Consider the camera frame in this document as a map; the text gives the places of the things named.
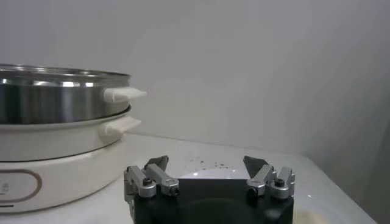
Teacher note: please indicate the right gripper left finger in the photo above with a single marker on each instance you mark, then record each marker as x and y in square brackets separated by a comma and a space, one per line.
[152, 175]

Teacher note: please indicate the dark crumb specks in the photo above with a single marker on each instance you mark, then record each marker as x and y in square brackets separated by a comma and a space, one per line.
[217, 165]

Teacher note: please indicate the white electric cooker pot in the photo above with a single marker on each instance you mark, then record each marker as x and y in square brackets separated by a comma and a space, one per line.
[76, 170]

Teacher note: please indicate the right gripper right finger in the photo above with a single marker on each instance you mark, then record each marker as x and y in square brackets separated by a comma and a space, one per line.
[265, 176]

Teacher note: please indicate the stainless steel steamer basket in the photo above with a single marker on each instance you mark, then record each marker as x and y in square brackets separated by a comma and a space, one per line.
[61, 100]

